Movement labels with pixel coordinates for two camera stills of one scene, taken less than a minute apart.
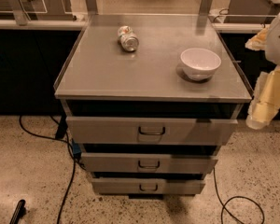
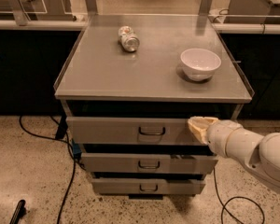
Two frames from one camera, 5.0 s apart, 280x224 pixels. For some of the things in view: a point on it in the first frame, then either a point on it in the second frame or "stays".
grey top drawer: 152,131 stays
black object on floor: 19,212 stays
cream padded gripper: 278,44 to 218,136
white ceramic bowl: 199,63 stays
